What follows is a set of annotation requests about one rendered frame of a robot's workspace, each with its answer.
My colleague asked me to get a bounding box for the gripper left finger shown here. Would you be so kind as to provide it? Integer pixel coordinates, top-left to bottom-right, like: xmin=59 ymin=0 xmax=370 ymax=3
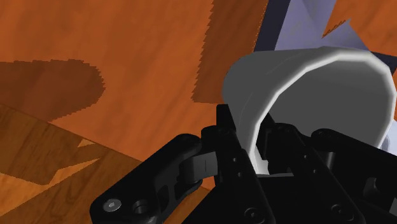
xmin=89 ymin=104 xmax=275 ymax=224

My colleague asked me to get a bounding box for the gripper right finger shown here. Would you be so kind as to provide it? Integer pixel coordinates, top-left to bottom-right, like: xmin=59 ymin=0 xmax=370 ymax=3
xmin=257 ymin=114 xmax=397 ymax=224

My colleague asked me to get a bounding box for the white cup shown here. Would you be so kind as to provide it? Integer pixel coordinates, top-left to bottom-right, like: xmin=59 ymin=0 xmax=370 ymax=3
xmin=222 ymin=46 xmax=397 ymax=175

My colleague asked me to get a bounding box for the orange wooden table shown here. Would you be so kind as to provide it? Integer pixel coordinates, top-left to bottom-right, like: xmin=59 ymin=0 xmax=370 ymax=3
xmin=0 ymin=0 xmax=270 ymax=191

